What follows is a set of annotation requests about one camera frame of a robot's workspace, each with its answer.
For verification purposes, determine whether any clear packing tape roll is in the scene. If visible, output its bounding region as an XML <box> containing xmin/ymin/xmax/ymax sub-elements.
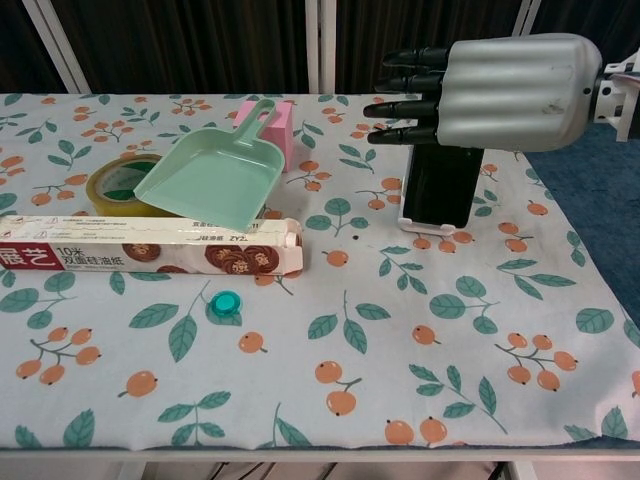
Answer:
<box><xmin>85</xmin><ymin>153</ymin><xmax>175</xmax><ymax>218</ymax></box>

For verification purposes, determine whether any mint green plastic dustpan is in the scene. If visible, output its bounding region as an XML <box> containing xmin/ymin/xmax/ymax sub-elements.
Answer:
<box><xmin>133</xmin><ymin>98</ymin><xmax>288</xmax><ymax>228</ymax></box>

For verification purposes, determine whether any dark pleated curtain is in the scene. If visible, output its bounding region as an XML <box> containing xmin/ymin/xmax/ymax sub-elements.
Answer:
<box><xmin>0</xmin><ymin>0</ymin><xmax>640</xmax><ymax>95</ymax></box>

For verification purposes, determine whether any small white mirror stand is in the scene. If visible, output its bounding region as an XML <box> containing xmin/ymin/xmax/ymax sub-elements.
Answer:
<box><xmin>397</xmin><ymin>147</ymin><xmax>474</xmax><ymax>237</ymax></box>

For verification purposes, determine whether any floral orange green tablecloth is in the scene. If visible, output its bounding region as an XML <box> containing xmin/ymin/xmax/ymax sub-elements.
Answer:
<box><xmin>0</xmin><ymin>92</ymin><xmax>640</xmax><ymax>450</ymax></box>

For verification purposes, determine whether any black smartphone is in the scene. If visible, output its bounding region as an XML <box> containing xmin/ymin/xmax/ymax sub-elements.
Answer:
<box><xmin>402</xmin><ymin>143</ymin><xmax>486</xmax><ymax>227</ymax></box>

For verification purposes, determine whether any small teal round cap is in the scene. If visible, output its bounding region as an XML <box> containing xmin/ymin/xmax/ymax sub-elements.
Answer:
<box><xmin>208</xmin><ymin>292</ymin><xmax>243</xmax><ymax>319</ymax></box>

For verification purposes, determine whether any pink foam block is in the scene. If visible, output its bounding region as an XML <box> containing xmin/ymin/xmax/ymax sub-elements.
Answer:
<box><xmin>233</xmin><ymin>99</ymin><xmax>294</xmax><ymax>174</ymax></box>

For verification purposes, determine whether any white metal frame post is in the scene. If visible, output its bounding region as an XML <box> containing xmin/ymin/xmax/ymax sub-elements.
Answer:
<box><xmin>508</xmin><ymin>0</ymin><xmax>544</xmax><ymax>40</ymax></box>
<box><xmin>21</xmin><ymin>0</ymin><xmax>92</xmax><ymax>95</ymax></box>
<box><xmin>304</xmin><ymin>0</ymin><xmax>339</xmax><ymax>95</ymax></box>

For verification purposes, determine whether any long baking paper box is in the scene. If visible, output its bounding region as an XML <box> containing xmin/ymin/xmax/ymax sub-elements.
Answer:
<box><xmin>0</xmin><ymin>214</ymin><xmax>305</xmax><ymax>276</ymax></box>

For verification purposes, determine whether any blue felt mat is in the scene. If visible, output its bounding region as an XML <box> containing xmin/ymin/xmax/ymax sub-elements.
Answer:
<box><xmin>522</xmin><ymin>121</ymin><xmax>640</xmax><ymax>321</ymax></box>

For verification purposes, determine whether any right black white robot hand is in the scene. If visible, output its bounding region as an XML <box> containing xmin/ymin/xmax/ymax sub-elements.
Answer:
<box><xmin>363</xmin><ymin>33</ymin><xmax>604</xmax><ymax>154</ymax></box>

